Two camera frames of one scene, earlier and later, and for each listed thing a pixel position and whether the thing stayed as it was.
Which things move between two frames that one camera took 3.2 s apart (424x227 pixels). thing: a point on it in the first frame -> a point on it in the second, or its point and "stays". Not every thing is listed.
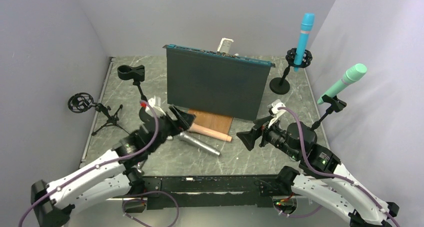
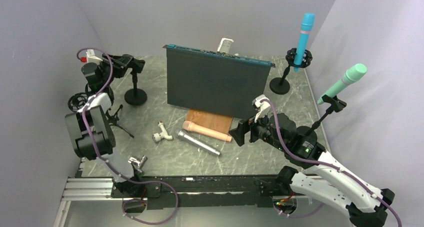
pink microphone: x=195 y=128 stays
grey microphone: x=198 y=143 stays
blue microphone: x=308 y=20 stays
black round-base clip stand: x=137 y=73 -> x=135 y=96
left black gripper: x=184 y=120 -> x=121 y=63
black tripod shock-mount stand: x=82 y=102 stays
